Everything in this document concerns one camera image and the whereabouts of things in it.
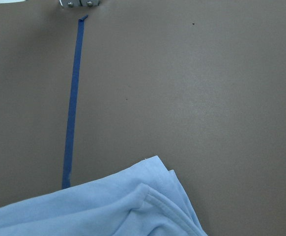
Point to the light blue t-shirt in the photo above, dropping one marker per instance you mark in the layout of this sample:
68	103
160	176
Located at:
145	199

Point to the grey aluminium frame post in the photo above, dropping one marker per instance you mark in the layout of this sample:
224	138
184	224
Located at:
79	3

